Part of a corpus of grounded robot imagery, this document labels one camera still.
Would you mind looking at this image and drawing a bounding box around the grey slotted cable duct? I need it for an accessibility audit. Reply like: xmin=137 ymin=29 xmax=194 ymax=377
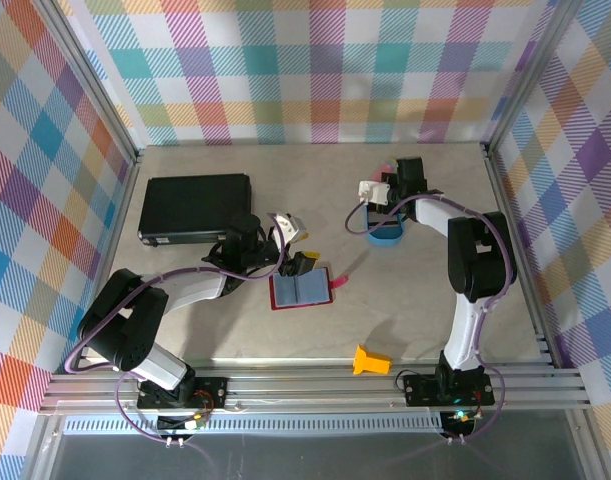
xmin=62 ymin=417 xmax=446 ymax=437

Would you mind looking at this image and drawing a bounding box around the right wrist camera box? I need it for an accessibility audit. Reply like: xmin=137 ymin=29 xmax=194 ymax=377
xmin=356 ymin=178 xmax=392 ymax=207

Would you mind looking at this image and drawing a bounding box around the pink toy microphone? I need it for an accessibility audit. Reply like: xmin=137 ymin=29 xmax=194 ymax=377
xmin=374 ymin=158 xmax=401 ymax=185

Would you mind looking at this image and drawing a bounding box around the aluminium frame post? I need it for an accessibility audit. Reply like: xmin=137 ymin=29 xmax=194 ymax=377
xmin=37 ymin=0 xmax=141 ymax=169
xmin=482 ymin=0 xmax=586 ymax=159

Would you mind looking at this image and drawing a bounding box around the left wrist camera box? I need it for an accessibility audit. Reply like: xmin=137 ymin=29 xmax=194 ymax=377
xmin=268 ymin=211 xmax=310 ymax=247

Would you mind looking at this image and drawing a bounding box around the aluminium side rail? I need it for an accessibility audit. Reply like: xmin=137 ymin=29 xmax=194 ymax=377
xmin=479 ymin=142 xmax=559 ymax=369
xmin=84 ymin=147 xmax=146 ymax=321

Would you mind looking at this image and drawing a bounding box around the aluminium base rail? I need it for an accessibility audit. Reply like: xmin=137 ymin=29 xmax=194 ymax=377
xmin=38 ymin=360 xmax=587 ymax=417

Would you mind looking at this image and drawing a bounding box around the small black controller board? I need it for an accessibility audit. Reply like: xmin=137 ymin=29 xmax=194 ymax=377
xmin=440 ymin=408 xmax=481 ymax=437
xmin=156 ymin=413 xmax=209 ymax=434

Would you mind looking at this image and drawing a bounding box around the yellow orange plastic part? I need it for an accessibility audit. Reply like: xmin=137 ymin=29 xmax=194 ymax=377
xmin=352 ymin=343 xmax=394 ymax=377

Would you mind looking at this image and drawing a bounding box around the red card holder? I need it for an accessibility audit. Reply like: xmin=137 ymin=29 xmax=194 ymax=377
xmin=267 ymin=267 xmax=352 ymax=313

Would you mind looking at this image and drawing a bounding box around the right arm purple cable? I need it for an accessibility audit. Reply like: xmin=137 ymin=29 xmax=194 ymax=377
xmin=345 ymin=192 xmax=516 ymax=446

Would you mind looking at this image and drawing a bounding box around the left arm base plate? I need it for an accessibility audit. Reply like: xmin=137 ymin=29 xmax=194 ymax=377
xmin=136 ymin=375 xmax=230 ymax=410

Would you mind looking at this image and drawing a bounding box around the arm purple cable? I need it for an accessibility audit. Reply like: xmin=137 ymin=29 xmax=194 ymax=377
xmin=64 ymin=212 xmax=294 ymax=480
xmin=345 ymin=192 xmax=516 ymax=446

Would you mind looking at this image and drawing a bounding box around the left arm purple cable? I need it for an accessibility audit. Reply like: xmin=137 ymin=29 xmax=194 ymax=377
xmin=64 ymin=212 xmax=294 ymax=480

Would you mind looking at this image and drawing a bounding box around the black hard case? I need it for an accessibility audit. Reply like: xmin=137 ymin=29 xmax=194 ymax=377
xmin=137 ymin=172 xmax=253 ymax=248

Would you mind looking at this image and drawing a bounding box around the blue plastic card tray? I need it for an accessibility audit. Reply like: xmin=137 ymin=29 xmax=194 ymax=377
xmin=364 ymin=199 xmax=407 ymax=249

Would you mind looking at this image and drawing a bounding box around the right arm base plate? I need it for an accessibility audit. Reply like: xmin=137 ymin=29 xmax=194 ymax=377
xmin=402 ymin=373 xmax=496 ymax=407

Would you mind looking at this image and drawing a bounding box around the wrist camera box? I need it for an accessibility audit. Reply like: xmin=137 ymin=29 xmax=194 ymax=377
xmin=268 ymin=211 xmax=310 ymax=247
xmin=356 ymin=178 xmax=392 ymax=207

